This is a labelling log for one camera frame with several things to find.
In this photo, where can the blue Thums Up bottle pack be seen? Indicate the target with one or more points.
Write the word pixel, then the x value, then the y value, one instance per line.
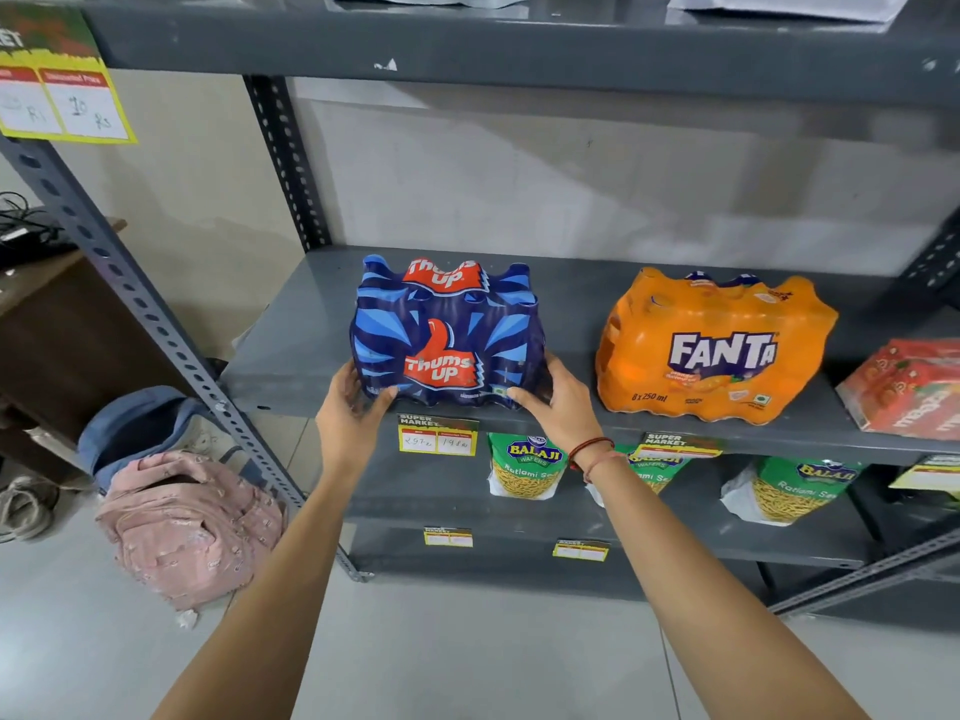
pixel 450 329

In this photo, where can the large yellow green price label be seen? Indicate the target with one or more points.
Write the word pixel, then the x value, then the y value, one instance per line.
pixel 60 89

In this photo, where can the brown wooden desk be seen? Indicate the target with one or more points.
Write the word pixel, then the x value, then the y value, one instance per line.
pixel 67 344

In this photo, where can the person's right forearm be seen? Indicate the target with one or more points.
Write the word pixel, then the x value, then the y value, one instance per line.
pixel 697 592

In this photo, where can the red thread wristband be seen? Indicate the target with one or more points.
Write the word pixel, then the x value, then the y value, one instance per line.
pixel 592 444

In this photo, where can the grey metal shelving rack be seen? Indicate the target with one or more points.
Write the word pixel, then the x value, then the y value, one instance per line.
pixel 525 44

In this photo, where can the person's left hand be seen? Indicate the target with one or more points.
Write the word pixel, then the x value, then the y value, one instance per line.
pixel 349 427

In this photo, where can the black laptop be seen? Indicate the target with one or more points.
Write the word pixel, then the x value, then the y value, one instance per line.
pixel 30 251

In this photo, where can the person's right hand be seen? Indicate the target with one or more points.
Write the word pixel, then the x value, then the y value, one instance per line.
pixel 566 419

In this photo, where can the person's left forearm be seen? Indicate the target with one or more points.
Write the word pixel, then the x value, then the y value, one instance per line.
pixel 270 607

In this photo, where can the orange Fanta bottle pack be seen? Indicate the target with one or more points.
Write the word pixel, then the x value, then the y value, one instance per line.
pixel 712 352

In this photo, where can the pink backpack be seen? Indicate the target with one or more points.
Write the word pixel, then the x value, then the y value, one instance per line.
pixel 195 532

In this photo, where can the small yellow price label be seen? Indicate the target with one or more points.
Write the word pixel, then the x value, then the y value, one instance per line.
pixel 930 476
pixel 448 538
pixel 581 551
pixel 679 446
pixel 439 438

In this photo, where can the blue grey backpack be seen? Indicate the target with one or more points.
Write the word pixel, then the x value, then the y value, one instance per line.
pixel 135 427

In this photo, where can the red Maaza carton multipack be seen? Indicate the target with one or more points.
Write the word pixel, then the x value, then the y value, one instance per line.
pixel 907 389

